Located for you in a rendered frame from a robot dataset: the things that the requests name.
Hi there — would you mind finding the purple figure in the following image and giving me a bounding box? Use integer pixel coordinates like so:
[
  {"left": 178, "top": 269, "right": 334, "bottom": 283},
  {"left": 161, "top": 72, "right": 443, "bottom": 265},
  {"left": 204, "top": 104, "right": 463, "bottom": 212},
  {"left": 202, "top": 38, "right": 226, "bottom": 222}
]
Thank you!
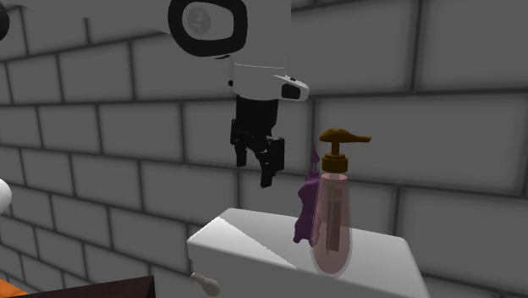
[{"left": 293, "top": 144, "right": 322, "bottom": 247}]

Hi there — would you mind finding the pink soap dispenser brown pump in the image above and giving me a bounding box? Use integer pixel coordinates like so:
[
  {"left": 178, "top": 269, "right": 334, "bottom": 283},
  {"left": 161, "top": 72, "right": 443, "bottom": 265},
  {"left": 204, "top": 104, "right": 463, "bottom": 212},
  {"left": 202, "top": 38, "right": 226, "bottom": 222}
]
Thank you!
[{"left": 309, "top": 127, "right": 373, "bottom": 279}]

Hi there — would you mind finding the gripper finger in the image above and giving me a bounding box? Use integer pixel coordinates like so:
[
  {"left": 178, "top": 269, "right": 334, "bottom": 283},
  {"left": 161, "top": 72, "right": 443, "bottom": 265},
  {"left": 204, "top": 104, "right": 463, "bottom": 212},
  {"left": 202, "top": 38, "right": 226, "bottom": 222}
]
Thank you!
[
  {"left": 232, "top": 141, "right": 249, "bottom": 168},
  {"left": 254, "top": 136, "right": 286, "bottom": 189}
]

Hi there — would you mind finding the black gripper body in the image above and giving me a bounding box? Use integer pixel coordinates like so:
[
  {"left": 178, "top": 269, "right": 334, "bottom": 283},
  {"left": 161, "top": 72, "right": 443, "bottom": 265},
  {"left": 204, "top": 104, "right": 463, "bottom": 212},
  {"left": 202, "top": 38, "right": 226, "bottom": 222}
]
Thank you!
[{"left": 229, "top": 94, "right": 280, "bottom": 146}]

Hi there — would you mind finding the dark robot stand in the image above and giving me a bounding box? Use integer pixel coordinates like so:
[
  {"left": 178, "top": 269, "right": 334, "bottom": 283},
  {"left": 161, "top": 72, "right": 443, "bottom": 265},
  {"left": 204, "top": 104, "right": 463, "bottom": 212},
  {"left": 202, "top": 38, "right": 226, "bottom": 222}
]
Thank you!
[{"left": 16, "top": 274, "right": 156, "bottom": 298}]

